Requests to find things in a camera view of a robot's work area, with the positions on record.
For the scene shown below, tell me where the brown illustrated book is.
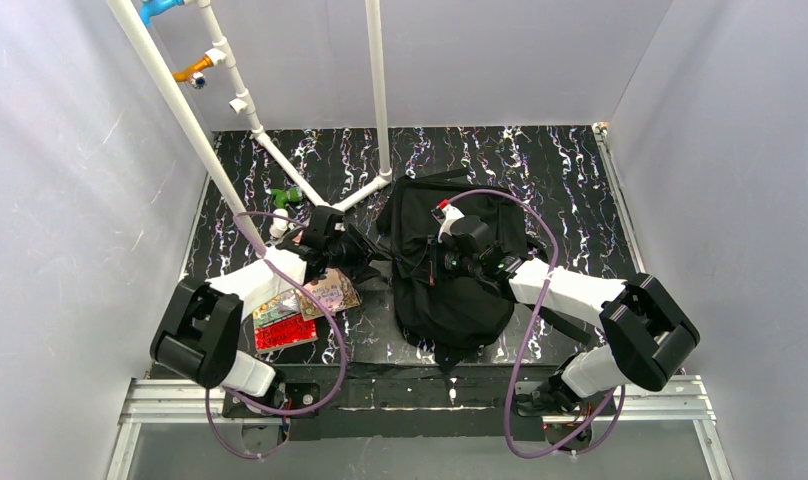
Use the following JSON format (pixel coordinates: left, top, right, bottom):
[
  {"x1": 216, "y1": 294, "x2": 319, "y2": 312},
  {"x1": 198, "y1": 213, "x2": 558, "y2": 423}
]
[{"x1": 297, "y1": 269, "x2": 362, "y2": 321}]

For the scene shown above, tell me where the black student backpack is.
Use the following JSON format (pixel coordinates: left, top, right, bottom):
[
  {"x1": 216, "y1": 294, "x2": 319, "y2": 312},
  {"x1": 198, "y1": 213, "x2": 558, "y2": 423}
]
[{"x1": 376, "y1": 169, "x2": 549, "y2": 372}]

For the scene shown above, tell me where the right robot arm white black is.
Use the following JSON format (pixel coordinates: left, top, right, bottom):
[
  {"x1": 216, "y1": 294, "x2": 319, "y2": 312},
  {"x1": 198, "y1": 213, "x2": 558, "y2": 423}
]
[{"x1": 432, "y1": 201, "x2": 700, "y2": 415}]

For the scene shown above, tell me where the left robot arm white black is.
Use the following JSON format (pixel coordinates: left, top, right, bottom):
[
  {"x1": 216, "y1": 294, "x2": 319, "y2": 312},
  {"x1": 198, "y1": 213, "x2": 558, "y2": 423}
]
[{"x1": 150, "y1": 207, "x2": 376, "y2": 397}]

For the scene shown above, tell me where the green pipe valve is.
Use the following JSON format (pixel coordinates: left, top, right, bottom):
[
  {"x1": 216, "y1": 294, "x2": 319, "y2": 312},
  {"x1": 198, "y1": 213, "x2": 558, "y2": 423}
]
[{"x1": 270, "y1": 187, "x2": 304, "y2": 209}]

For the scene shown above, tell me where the red patterned book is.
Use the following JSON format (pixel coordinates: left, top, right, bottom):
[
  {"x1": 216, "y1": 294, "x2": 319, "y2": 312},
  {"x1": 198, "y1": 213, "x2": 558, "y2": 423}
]
[{"x1": 254, "y1": 313, "x2": 318, "y2": 353}]

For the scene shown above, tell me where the orange pipe valve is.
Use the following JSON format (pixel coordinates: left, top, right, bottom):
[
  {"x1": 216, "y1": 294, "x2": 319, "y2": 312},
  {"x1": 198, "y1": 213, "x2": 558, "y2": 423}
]
[{"x1": 172, "y1": 55, "x2": 214, "y2": 89}]

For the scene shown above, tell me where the blue pipe valve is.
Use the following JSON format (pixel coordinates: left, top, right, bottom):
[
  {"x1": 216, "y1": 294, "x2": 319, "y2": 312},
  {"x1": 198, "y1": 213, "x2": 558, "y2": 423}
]
[{"x1": 139, "y1": 0, "x2": 186, "y2": 27}]

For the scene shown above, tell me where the black mounting base plate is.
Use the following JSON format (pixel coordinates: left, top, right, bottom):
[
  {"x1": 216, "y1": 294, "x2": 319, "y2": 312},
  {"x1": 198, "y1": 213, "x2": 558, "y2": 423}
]
[{"x1": 221, "y1": 360, "x2": 617, "y2": 442}]

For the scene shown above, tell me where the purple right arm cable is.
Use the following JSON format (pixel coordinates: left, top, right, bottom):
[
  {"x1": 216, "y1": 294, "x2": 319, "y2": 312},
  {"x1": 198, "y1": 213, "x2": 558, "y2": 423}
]
[{"x1": 443, "y1": 188, "x2": 627, "y2": 460}]

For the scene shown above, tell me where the white PVC pipe frame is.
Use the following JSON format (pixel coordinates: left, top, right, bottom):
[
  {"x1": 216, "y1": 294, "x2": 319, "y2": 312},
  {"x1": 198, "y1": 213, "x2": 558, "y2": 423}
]
[{"x1": 105, "y1": 0, "x2": 393, "y2": 256}]

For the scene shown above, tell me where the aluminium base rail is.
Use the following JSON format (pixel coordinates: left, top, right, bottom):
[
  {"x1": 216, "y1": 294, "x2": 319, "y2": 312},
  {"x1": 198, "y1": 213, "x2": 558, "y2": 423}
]
[{"x1": 107, "y1": 371, "x2": 732, "y2": 479}]

